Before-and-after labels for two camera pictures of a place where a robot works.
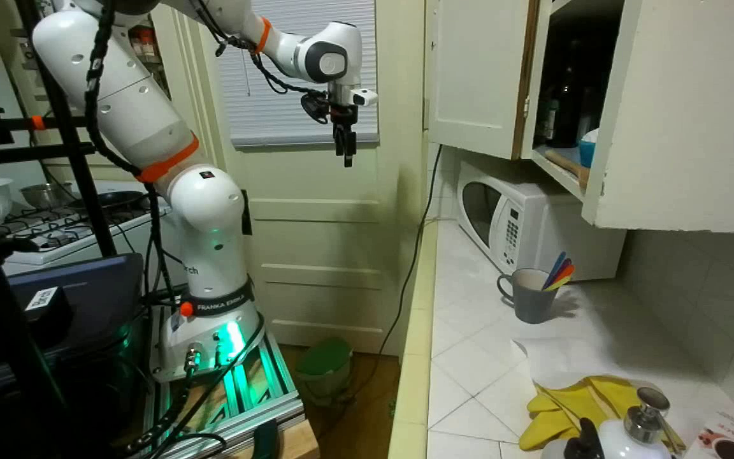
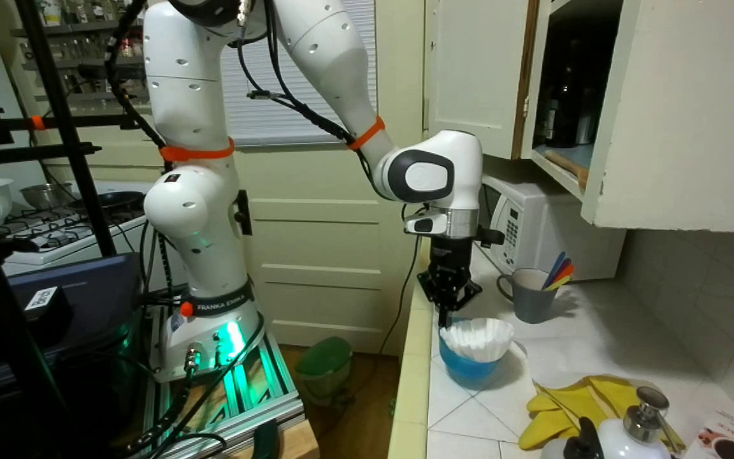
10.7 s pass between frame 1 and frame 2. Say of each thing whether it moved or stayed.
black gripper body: moved
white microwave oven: stayed
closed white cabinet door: stayed
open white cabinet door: stayed
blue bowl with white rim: moved
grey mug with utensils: stayed
